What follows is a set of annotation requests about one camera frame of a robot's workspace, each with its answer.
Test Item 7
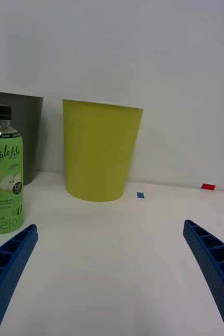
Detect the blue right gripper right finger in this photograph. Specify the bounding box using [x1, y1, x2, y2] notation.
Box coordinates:
[183, 219, 224, 336]

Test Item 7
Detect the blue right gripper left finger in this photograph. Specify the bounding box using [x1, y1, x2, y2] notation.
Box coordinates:
[0, 224, 39, 336]

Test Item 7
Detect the green label plastic bottle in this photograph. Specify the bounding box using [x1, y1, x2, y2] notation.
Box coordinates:
[0, 104, 25, 235]

